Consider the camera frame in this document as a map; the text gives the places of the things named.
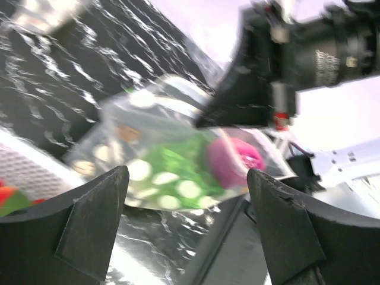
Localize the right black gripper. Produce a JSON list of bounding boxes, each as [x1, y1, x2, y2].
[[252, 1, 379, 129]]

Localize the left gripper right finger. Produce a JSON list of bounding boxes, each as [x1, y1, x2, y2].
[[247, 169, 379, 284]]

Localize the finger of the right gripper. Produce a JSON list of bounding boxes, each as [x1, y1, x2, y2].
[[194, 5, 273, 128]]

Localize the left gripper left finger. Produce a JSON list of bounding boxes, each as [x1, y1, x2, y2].
[[1, 166, 129, 284]]

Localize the purple onion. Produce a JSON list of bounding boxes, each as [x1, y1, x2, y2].
[[205, 137, 266, 189]]

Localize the white perforated plastic basket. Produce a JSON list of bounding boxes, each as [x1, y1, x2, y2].
[[1, 129, 85, 200]]

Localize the zip bag with white slices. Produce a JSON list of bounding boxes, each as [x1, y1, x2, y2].
[[64, 75, 294, 211]]

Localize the green lettuce head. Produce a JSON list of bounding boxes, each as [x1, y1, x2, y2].
[[125, 134, 228, 211]]

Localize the back bag of slices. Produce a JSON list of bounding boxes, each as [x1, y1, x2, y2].
[[12, 0, 93, 35]]

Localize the red cherry bunch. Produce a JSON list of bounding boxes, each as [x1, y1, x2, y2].
[[0, 180, 45, 217]]

